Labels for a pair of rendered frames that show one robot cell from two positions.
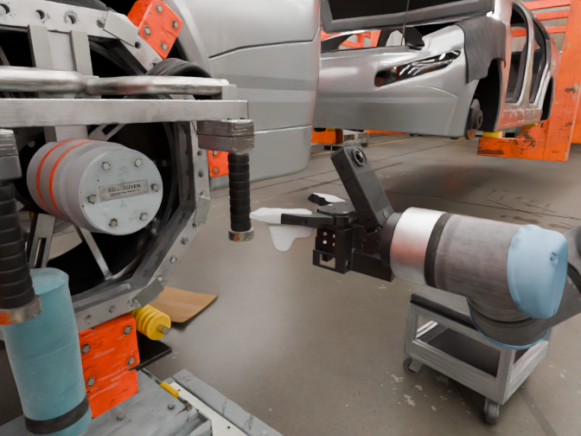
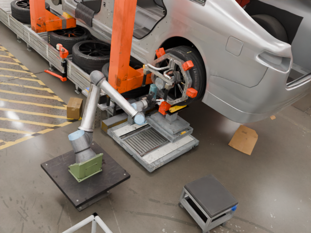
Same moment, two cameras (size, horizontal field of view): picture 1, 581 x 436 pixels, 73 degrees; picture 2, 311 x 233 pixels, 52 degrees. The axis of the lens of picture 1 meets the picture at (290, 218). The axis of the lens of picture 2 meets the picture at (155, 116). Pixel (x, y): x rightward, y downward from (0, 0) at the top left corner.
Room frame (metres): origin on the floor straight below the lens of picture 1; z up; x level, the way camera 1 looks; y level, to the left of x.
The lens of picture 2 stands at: (0.63, -2.74, 2.53)
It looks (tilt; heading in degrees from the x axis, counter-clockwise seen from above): 35 degrees down; 91
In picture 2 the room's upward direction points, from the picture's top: 11 degrees clockwise
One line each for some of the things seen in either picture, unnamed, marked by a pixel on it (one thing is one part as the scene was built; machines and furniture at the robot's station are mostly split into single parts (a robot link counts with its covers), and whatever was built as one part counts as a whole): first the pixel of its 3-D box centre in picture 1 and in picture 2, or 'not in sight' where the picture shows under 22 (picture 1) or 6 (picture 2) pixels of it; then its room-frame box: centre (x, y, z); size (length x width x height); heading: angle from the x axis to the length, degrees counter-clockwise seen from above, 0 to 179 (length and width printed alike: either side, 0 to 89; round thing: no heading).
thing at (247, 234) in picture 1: (239, 194); (165, 94); (0.65, 0.09, 0.83); 0.04 x 0.04 x 0.16
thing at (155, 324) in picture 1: (130, 309); (177, 107); (0.83, 0.38, 0.51); 0.29 x 0.06 x 0.06; 50
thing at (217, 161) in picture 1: (213, 159); (191, 92); (0.92, 0.18, 0.85); 0.09 x 0.08 x 0.07; 140
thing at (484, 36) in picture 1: (475, 48); not in sight; (3.16, -1.38, 1.36); 0.71 x 0.30 x 0.51; 140
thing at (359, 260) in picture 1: (360, 237); (149, 102); (0.51, -0.09, 0.80); 0.12 x 0.08 x 0.09; 50
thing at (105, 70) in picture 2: not in sight; (125, 78); (0.08, 1.01, 0.39); 0.66 x 0.66 x 0.24
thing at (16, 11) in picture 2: not in sight; (30, 10); (-2.04, 2.75, 0.39); 0.66 x 0.66 x 0.24
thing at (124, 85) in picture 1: (153, 67); (172, 71); (0.67, 0.22, 1.03); 0.19 x 0.18 x 0.11; 50
